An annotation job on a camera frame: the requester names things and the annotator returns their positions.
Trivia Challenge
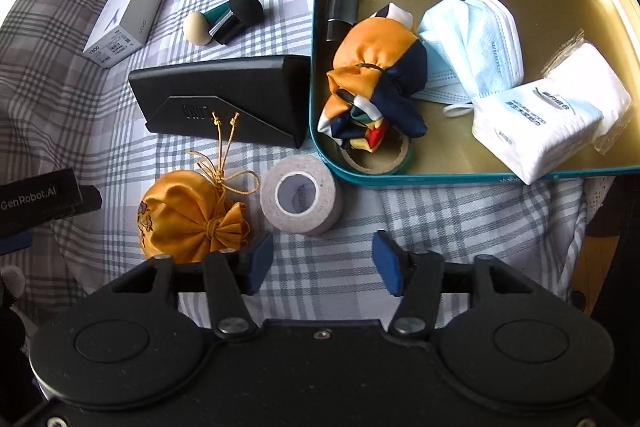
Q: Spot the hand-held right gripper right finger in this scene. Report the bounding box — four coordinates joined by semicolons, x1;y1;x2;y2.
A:
372;230;533;340

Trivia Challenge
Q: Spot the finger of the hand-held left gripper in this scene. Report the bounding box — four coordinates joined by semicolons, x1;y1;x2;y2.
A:
0;231;33;256

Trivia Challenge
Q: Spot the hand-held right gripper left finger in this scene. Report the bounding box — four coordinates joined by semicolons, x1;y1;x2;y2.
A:
110;232;274;340

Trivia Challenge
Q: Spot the yellow drawstring pouch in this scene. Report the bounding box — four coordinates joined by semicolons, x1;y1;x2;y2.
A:
137;111;261;264

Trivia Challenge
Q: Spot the green tape roll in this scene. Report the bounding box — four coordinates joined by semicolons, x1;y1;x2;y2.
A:
336;129;415;175

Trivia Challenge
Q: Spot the orange navy silk scarf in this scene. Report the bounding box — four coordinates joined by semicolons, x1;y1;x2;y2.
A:
320;4;429;152

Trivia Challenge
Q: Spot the white tissue packet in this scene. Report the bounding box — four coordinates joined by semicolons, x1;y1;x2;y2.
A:
471;29;633;186

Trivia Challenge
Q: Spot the light blue face mask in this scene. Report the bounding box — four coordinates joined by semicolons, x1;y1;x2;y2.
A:
415;0;525;118

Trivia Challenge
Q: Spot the black cylinder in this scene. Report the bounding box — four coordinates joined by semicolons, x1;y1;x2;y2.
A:
326;0;362;44

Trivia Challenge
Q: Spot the person's left hand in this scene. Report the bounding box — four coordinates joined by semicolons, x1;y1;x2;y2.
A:
0;264;27;305

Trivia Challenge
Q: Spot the grey plaid bed sheet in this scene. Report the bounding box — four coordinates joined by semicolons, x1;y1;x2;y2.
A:
0;0;588;323

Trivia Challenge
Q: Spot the white bandage roll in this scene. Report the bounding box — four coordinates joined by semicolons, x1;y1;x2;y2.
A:
259;154;345;237

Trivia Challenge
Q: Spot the black glasses case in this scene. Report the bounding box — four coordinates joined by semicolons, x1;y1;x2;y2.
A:
127;54;312;150

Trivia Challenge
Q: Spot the white phone box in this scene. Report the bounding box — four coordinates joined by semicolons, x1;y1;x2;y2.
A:
82;0;172;70

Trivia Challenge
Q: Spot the beige-headed makeup brush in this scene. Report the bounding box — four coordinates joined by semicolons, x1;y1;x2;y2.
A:
182;11;248;46

